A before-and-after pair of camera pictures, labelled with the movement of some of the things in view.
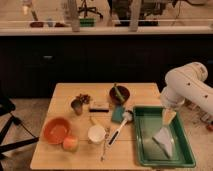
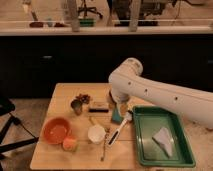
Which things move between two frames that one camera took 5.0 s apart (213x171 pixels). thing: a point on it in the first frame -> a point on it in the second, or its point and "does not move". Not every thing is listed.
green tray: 148,121 does not move
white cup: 96,134 does not move
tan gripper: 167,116 -> 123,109
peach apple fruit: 71,143 does not move
